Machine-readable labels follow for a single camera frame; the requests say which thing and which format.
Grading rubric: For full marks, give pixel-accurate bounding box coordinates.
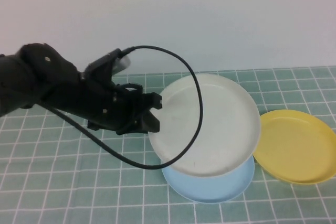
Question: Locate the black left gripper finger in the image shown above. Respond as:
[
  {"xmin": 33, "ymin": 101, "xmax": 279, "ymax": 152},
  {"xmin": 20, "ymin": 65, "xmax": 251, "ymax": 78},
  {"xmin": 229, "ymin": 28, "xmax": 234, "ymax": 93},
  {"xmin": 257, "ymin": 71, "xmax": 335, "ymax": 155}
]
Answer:
[
  {"xmin": 137, "ymin": 111, "xmax": 161, "ymax": 134},
  {"xmin": 143, "ymin": 92, "xmax": 163, "ymax": 110}
]

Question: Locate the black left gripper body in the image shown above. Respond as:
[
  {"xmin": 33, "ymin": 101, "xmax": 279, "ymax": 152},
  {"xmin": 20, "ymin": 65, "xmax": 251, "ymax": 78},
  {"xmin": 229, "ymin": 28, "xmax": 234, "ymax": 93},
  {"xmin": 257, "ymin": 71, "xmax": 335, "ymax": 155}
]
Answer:
[{"xmin": 59, "ymin": 73, "xmax": 152, "ymax": 135}]

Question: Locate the green white checkered tablecloth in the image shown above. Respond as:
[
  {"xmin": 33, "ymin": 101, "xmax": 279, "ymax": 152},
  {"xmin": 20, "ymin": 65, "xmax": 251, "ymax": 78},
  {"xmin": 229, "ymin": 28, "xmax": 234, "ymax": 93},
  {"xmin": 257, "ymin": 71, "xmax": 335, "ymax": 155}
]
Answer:
[{"xmin": 0, "ymin": 66, "xmax": 336, "ymax": 224}]

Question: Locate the light blue plastic plate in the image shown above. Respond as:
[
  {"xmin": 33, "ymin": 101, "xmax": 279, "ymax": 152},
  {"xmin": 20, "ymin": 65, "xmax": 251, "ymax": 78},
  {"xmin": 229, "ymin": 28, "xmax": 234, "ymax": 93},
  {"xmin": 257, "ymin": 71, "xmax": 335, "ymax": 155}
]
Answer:
[{"xmin": 161, "ymin": 153, "xmax": 256, "ymax": 204}]

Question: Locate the yellow plastic plate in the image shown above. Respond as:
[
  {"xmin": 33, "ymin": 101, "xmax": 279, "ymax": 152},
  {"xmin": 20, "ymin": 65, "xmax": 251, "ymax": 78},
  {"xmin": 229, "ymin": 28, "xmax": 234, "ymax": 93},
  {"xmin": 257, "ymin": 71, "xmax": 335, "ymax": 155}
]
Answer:
[{"xmin": 252, "ymin": 109, "xmax": 336, "ymax": 187}]

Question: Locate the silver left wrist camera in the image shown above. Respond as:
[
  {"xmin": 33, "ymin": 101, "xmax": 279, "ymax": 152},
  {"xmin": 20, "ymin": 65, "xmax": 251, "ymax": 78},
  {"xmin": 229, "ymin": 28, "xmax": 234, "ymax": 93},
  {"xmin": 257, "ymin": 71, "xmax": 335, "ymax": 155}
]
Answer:
[{"xmin": 84, "ymin": 48, "xmax": 131, "ymax": 78}]

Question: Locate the black left camera cable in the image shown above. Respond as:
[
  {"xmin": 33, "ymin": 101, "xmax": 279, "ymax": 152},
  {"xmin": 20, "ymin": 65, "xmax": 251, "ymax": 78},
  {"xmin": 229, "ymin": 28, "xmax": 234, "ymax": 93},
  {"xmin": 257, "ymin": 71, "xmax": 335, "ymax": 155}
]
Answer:
[{"xmin": 51, "ymin": 45, "xmax": 203, "ymax": 169}]

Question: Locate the white plastic plate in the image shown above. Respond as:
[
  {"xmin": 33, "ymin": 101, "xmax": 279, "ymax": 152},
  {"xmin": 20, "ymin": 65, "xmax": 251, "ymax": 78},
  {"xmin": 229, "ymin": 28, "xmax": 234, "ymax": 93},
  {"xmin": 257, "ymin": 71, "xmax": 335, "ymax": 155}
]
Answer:
[{"xmin": 148, "ymin": 73, "xmax": 261, "ymax": 178}]

